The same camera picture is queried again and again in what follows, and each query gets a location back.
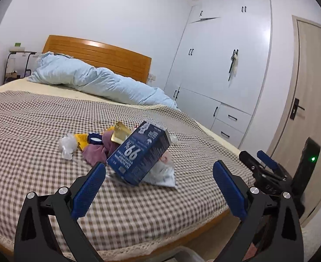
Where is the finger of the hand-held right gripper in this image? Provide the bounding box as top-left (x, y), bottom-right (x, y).
top-left (257, 150), bottom-right (286, 181)
top-left (239, 150), bottom-right (263, 174)

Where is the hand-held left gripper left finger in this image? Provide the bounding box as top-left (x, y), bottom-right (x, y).
top-left (14, 162), bottom-right (107, 262)

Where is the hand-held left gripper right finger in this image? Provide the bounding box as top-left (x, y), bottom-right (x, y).
top-left (213, 160), bottom-right (305, 262)

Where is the mauve cloth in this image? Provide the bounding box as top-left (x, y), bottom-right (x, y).
top-left (82, 130), bottom-right (114, 167)

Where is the yellow snack wrapper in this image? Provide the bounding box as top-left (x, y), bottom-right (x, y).
top-left (74, 133), bottom-right (91, 151)

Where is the white tissue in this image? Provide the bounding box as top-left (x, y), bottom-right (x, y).
top-left (58, 134), bottom-right (77, 160)

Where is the gold snack wrapper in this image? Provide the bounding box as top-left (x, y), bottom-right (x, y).
top-left (111, 121), bottom-right (132, 144)

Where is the dark blue carton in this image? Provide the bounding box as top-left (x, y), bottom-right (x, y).
top-left (106, 121), bottom-right (171, 186)

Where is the silver white pouch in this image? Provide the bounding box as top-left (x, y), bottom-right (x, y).
top-left (106, 153), bottom-right (178, 189)

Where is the white wardrobe drawer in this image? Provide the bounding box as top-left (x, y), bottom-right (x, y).
top-left (216, 104), bottom-right (252, 133)
top-left (211, 119), bottom-right (245, 148)

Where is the blue round cap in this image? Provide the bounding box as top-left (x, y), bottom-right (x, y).
top-left (87, 133), bottom-right (103, 145)

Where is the white hanging bag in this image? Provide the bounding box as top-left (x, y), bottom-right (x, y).
top-left (228, 49), bottom-right (239, 82)

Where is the light wooden door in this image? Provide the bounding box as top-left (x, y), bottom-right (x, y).
top-left (267, 15), bottom-right (321, 224)

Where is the light blue duvet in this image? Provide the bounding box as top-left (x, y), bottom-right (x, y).
top-left (27, 52), bottom-right (180, 110)

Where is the white wardrobe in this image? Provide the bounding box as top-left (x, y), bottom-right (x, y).
top-left (164, 0), bottom-right (273, 149)

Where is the black door handle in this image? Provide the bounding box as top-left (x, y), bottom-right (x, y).
top-left (289, 98), bottom-right (305, 120)

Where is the wooden bed frame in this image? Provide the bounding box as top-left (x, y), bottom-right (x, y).
top-left (0, 35), bottom-right (232, 255)

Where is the black frame bedside table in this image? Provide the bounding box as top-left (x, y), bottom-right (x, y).
top-left (3, 48), bottom-right (38, 84)

